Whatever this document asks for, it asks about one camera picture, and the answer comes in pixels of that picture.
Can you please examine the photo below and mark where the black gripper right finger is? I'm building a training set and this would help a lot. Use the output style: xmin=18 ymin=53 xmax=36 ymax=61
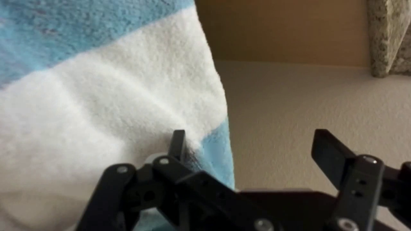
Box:
xmin=311 ymin=129 xmax=411 ymax=231

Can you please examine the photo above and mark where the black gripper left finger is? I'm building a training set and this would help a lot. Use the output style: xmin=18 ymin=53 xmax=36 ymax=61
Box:
xmin=76 ymin=129 xmax=203 ymax=231

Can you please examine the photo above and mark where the blue white striped towel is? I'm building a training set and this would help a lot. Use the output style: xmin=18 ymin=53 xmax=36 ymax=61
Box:
xmin=0 ymin=0 xmax=236 ymax=231

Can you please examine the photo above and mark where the grey towel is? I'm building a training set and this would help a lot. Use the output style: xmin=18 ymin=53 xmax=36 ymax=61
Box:
xmin=366 ymin=0 xmax=411 ymax=79

